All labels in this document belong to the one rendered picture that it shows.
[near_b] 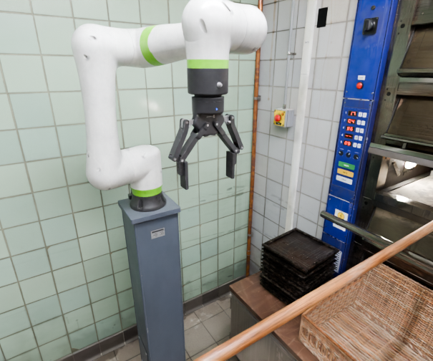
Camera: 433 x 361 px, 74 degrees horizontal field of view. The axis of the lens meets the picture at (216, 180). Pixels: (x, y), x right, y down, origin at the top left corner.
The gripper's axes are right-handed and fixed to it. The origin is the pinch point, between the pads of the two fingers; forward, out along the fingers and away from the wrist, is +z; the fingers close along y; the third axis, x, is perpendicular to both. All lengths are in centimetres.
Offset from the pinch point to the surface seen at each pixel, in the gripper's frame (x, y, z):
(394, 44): -12, -97, -35
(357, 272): 25.5, -32.8, 26.4
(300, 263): -16, -62, 62
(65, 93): -96, 19, -14
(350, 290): 1, -81, 76
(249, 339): 25.7, 5.6, 26.6
